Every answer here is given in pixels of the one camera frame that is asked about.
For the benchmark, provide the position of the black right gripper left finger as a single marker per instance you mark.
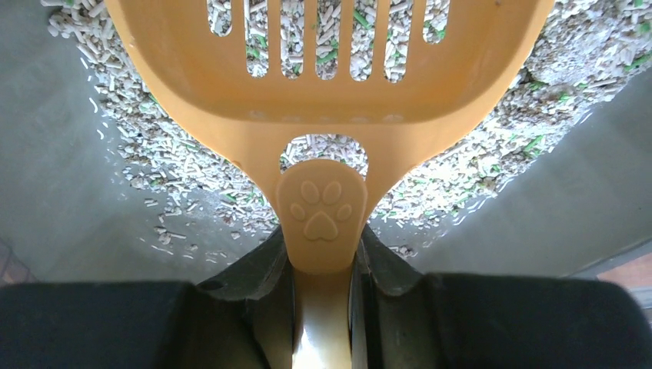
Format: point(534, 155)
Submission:
point(240, 318)

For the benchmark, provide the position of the grey litter box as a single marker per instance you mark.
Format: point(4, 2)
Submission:
point(68, 215)

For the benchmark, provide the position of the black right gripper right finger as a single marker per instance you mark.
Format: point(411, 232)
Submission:
point(403, 318)

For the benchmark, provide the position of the yellow litter scoop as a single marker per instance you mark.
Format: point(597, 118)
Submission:
point(325, 152)

